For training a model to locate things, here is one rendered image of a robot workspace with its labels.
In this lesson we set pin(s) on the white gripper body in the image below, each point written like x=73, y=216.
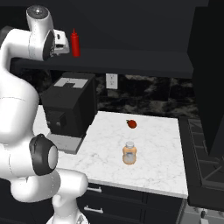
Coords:
x=62, y=49

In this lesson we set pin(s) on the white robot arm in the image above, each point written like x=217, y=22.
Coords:
x=17, y=116

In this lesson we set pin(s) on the red ketchup bottle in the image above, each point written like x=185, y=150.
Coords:
x=75, y=43

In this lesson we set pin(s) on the orange condiment bottle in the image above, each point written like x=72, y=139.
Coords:
x=129, y=153

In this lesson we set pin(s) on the black base cabinet door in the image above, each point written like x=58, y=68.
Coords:
x=163, y=208

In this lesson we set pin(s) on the black coffee machine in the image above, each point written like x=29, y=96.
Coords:
x=70, y=108

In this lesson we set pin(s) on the red tomato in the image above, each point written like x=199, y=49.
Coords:
x=132, y=124

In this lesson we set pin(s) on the black drawer front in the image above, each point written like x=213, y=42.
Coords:
x=116, y=211
x=119, y=191

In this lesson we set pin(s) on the black stove hob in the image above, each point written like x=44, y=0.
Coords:
x=204, y=163

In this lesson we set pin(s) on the silver stove knob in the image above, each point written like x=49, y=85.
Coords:
x=203, y=215

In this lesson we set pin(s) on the white wall outlet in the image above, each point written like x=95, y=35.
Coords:
x=111, y=81

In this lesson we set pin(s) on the black open wall cabinet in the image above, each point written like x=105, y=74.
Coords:
x=131, y=58

